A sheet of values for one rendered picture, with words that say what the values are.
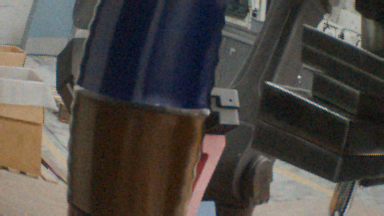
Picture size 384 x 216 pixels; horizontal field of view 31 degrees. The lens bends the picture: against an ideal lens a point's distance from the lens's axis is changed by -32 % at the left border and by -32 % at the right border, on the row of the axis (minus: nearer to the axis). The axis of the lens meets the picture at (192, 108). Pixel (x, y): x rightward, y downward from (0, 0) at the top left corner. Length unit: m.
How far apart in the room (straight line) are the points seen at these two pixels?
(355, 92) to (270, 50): 0.48
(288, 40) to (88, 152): 0.71
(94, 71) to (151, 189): 0.03
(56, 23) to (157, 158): 11.46
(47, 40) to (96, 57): 11.45
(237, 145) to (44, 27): 10.77
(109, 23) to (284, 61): 0.71
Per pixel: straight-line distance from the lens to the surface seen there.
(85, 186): 0.24
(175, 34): 0.23
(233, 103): 0.74
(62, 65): 0.74
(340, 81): 0.49
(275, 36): 0.94
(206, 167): 0.76
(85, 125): 0.23
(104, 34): 0.23
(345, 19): 8.84
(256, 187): 0.90
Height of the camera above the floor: 1.19
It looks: 8 degrees down
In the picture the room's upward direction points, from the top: 11 degrees clockwise
